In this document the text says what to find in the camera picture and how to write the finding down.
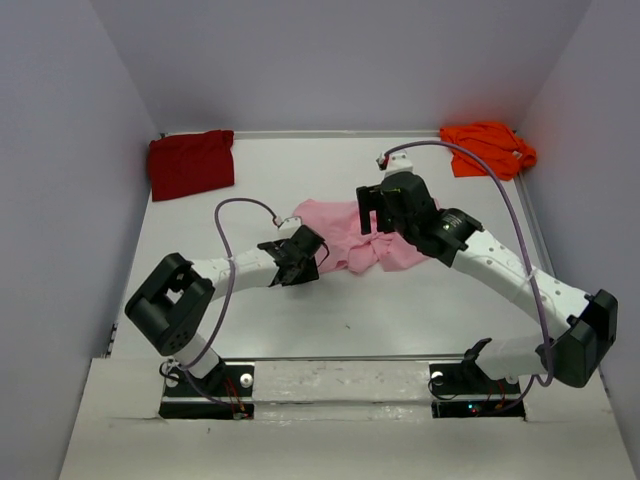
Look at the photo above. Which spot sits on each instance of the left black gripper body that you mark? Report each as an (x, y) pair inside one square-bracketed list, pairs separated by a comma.
[(307, 272)]

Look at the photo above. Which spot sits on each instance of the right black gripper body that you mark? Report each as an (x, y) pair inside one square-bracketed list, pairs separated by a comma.
[(401, 229)]

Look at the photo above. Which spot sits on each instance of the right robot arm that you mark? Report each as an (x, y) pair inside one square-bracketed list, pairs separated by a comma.
[(577, 328)]

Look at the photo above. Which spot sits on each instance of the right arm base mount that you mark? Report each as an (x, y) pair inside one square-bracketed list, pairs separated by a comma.
[(462, 390)]

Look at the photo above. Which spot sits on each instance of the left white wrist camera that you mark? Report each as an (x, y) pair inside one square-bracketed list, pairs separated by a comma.
[(289, 226)]

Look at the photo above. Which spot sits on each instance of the dark red folded t shirt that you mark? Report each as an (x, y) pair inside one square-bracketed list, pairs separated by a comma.
[(188, 164)]

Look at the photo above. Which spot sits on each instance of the orange t shirt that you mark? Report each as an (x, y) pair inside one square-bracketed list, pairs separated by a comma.
[(496, 144)]

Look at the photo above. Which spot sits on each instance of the pink t shirt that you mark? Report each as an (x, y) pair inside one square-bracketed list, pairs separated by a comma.
[(338, 223)]

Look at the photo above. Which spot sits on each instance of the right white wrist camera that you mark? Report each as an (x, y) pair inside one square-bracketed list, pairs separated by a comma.
[(394, 163)]

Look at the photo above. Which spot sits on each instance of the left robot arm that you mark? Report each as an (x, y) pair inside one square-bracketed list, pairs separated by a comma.
[(170, 305)]

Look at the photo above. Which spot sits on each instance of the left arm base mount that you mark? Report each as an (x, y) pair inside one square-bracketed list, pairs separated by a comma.
[(226, 394)]

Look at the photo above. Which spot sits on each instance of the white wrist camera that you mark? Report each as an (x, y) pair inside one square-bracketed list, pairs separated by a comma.
[(394, 163), (289, 226)]

